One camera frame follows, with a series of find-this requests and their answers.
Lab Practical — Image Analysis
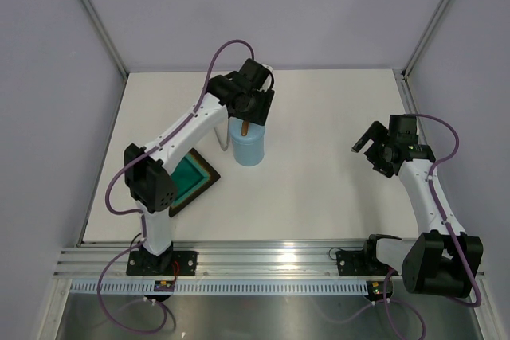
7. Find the blue lid with wooden handle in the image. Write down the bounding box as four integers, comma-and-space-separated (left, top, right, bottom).
229, 118, 265, 145

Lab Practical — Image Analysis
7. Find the blue cylindrical lunch box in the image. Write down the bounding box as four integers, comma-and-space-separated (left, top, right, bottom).
230, 135, 265, 166

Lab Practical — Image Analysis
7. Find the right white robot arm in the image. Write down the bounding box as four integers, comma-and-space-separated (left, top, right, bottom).
351, 114, 484, 307

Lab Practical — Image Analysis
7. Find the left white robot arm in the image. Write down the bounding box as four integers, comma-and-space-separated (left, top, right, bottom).
124, 58, 275, 275

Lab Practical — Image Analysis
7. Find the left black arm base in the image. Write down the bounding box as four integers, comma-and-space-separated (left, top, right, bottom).
126, 244, 198, 276

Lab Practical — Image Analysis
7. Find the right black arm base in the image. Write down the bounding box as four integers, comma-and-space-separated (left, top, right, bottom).
328, 234, 412, 276

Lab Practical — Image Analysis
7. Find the black teal square plate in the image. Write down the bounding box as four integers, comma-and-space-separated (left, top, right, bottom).
169, 148, 221, 217

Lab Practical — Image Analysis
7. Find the right aluminium frame post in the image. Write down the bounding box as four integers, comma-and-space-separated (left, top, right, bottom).
402, 0, 453, 81

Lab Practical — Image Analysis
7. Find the aluminium frame post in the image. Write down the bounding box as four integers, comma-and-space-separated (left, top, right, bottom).
402, 0, 453, 81
78, 0, 129, 83

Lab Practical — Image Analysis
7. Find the left aluminium frame post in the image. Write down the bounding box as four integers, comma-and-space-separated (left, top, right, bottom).
78, 0, 129, 83

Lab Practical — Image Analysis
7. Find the aluminium rail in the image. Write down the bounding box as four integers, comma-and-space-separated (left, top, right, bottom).
53, 240, 364, 279

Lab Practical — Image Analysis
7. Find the white slotted cable duct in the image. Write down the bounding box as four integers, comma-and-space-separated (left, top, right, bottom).
70, 279, 368, 296

